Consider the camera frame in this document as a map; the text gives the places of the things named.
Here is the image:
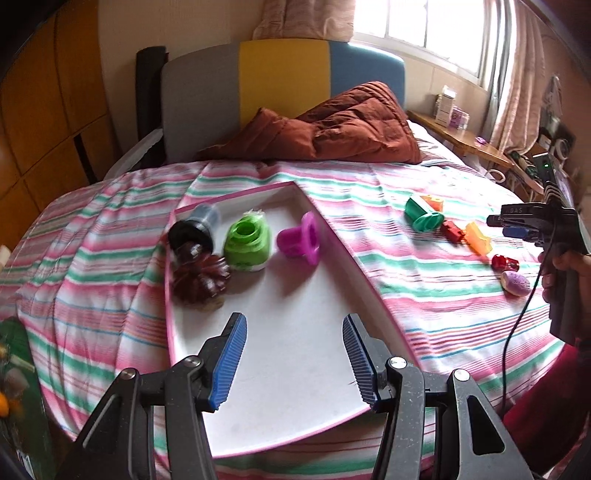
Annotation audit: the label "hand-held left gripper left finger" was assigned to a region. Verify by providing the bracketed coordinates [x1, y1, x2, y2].
[55, 312, 247, 480]

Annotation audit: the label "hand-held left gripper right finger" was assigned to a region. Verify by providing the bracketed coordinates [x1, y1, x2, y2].
[342, 314, 539, 480]

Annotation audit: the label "orange plastic toy piece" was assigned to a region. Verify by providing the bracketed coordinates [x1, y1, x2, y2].
[464, 222, 491, 256]

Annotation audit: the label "purple oval soap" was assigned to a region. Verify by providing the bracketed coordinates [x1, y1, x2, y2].
[501, 271, 530, 296]

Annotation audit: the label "pink-edged white tray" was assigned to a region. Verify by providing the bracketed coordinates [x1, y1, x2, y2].
[164, 181, 398, 457]

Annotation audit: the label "brown pumpkin-shaped bottle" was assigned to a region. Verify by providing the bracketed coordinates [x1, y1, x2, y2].
[171, 242, 232, 308]

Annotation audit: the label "green plastic toy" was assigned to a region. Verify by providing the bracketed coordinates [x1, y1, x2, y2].
[404, 196, 445, 233]

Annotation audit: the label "green round toy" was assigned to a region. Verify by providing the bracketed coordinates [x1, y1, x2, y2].
[224, 210, 272, 273]

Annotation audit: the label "magenta flanged plastic toy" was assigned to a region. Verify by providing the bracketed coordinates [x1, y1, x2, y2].
[276, 211, 321, 266]

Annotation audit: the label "dark blue cup toy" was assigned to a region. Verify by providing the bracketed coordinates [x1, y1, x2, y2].
[167, 203, 221, 252]

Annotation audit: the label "person's right hand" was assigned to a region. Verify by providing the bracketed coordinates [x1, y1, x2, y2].
[541, 251, 591, 303]

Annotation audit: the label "wooden bedside shelf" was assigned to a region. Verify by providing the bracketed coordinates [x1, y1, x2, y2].
[406, 110, 546, 199]

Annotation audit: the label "striped bed sheet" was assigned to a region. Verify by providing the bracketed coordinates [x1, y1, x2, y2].
[0, 157, 573, 480]

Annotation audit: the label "white pillow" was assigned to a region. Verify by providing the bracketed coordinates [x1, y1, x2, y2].
[409, 122, 462, 162]

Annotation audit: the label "white carton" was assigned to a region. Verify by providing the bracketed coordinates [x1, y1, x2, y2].
[434, 85, 458, 125]

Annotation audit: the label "beige curtain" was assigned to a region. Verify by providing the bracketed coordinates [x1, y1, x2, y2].
[252, 0, 356, 40]
[485, 0, 546, 153]

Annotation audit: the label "red trousers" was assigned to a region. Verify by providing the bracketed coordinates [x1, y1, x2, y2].
[503, 342, 591, 480]

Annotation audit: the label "brown quilt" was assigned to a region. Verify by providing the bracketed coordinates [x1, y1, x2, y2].
[194, 80, 426, 164]

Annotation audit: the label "window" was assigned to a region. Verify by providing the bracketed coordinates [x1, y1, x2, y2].
[351, 0, 513, 88]

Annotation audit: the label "green packaging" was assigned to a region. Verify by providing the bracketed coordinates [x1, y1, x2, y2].
[0, 318, 51, 480]

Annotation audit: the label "grey yellow blue headboard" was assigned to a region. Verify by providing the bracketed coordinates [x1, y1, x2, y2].
[159, 39, 407, 162]

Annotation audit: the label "wooden wardrobe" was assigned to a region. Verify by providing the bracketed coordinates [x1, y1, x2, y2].
[0, 0, 121, 204]

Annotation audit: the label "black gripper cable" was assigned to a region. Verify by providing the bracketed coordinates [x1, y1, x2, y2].
[502, 228, 557, 404]

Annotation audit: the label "white bed frame rail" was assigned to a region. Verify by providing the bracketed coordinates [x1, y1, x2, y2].
[106, 129, 162, 181]

